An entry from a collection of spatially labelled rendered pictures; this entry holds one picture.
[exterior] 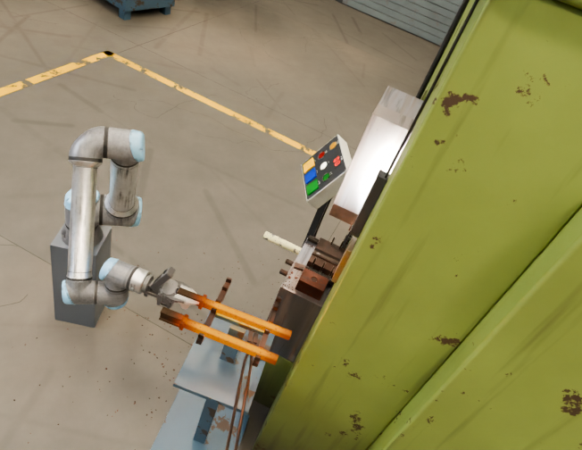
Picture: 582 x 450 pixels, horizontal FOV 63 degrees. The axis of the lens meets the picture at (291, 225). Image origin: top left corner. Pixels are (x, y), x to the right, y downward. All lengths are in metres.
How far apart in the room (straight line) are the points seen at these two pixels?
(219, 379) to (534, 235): 1.23
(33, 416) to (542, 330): 2.23
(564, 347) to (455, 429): 0.53
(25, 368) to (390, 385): 1.85
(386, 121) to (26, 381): 2.14
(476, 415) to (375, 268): 0.60
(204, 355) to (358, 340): 0.63
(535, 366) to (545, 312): 0.21
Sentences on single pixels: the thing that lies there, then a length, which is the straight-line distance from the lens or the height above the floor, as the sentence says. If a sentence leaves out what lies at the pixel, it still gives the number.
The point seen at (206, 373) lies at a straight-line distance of 1.96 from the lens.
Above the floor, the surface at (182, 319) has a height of 1.04.
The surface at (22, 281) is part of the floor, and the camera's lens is 3.21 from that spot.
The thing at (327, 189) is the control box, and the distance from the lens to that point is 2.47.
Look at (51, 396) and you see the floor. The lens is 2.77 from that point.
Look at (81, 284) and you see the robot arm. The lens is 1.94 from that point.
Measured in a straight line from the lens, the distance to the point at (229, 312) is 1.79.
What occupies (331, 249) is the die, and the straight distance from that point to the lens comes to 2.24.
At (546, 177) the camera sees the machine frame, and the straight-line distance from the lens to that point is 1.32.
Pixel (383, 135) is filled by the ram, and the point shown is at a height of 1.71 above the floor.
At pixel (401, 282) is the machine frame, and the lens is 1.54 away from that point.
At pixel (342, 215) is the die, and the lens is 1.94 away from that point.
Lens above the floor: 2.43
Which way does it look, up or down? 39 degrees down
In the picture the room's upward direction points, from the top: 21 degrees clockwise
